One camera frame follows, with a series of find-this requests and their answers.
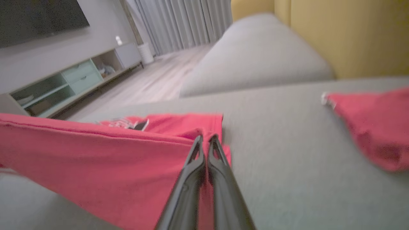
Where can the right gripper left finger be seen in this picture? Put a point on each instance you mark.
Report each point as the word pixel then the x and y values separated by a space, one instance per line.
pixel 188 198

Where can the white cylindrical bin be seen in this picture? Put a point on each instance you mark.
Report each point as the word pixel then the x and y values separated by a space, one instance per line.
pixel 146 53

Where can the yellow sofa back cushion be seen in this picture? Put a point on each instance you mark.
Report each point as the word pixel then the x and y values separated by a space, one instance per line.
pixel 252 8
pixel 351 35

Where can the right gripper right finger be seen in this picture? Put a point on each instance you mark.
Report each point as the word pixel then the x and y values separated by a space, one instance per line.
pixel 227 198

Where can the light grey sofa section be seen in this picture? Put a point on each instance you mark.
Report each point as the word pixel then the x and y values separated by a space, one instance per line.
pixel 255 54

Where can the pale small clutter pile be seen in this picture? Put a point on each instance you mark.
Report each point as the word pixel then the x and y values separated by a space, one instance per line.
pixel 107 69

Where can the black flat television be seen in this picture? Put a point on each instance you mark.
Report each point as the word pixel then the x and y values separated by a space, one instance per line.
pixel 35 19

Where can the large grey fabric cushion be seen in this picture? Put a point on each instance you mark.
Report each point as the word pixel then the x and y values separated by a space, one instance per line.
pixel 287 159

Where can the grey pleated curtain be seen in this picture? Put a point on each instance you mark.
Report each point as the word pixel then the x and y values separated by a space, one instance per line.
pixel 185 22

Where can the long low TV cabinet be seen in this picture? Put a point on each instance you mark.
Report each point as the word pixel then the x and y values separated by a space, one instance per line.
pixel 83 75

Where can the red shorts with white trim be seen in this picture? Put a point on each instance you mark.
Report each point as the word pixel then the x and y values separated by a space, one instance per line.
pixel 377 127

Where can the red basketball jersey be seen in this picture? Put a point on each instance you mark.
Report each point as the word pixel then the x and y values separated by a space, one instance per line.
pixel 96 166

